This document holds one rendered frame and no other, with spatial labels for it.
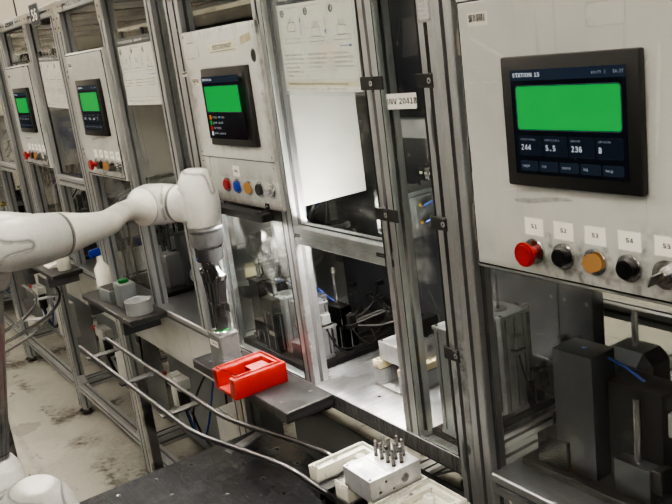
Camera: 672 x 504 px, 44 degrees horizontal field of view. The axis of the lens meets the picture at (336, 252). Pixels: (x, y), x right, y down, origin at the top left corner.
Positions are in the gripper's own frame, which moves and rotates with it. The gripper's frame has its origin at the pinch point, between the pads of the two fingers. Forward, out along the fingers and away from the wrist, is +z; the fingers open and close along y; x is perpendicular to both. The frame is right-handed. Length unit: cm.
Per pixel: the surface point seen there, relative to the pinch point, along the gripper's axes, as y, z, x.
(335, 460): -60, 19, 5
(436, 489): -85, 19, -2
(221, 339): -3.8, 4.9, 2.4
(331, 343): -19.9, 10.2, -22.2
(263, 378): -20.5, 12.5, 0.0
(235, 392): -20.5, 13.4, 8.4
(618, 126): -127, -53, -7
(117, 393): 234, 107, -33
